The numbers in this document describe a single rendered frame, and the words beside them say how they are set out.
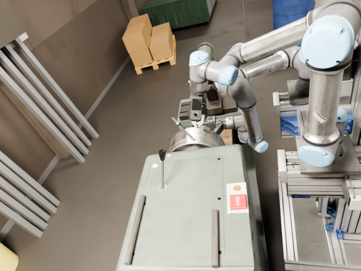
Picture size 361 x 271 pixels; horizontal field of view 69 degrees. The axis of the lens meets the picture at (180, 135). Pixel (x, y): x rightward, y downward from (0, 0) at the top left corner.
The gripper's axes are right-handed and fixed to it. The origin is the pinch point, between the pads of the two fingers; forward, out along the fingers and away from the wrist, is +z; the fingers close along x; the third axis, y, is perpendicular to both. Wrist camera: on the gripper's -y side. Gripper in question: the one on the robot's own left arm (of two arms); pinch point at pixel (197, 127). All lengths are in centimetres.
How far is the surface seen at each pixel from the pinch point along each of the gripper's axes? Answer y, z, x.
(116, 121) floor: 204, 171, 133
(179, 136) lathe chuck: 7.7, 14.0, 9.8
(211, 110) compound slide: 57, 32, -7
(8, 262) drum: -10, 170, 175
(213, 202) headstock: -36.6, 6.4, -8.2
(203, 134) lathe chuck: 7.2, 11.2, -2.7
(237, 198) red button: -36.0, 3.0, -16.7
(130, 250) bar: -55, 12, 20
